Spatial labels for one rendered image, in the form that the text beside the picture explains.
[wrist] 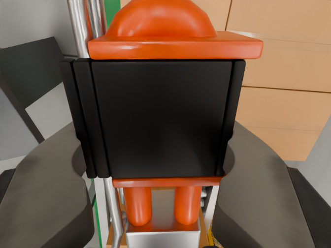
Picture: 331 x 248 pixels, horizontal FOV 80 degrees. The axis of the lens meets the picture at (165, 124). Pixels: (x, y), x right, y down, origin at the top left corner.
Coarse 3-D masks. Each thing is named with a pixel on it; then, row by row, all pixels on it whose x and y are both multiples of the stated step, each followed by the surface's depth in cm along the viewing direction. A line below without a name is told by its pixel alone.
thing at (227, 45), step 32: (224, 32) 11; (96, 64) 8; (128, 64) 9; (160, 64) 9; (192, 64) 9; (224, 64) 9; (128, 96) 9; (160, 96) 9; (192, 96) 9; (224, 96) 9; (128, 128) 10; (160, 128) 10; (192, 128) 10; (224, 128) 10; (128, 160) 11; (160, 160) 11; (192, 160) 11
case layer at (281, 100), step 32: (128, 0) 71; (192, 0) 71; (224, 0) 72; (256, 0) 72; (288, 0) 72; (320, 0) 72; (256, 32) 77; (288, 32) 77; (320, 32) 78; (256, 64) 83; (288, 64) 84; (320, 64) 84; (256, 96) 90; (288, 96) 91; (320, 96) 91; (256, 128) 99; (288, 128) 99; (320, 128) 100
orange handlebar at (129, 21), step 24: (144, 0) 9; (168, 0) 9; (120, 24) 9; (144, 24) 9; (168, 24) 9; (192, 24) 9; (144, 192) 15; (192, 192) 14; (144, 216) 16; (192, 216) 16
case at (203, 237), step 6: (168, 186) 103; (120, 204) 90; (204, 228) 85; (108, 234) 78; (204, 234) 82; (108, 240) 76; (204, 240) 80; (108, 246) 75; (120, 246) 75; (126, 246) 75; (204, 246) 78
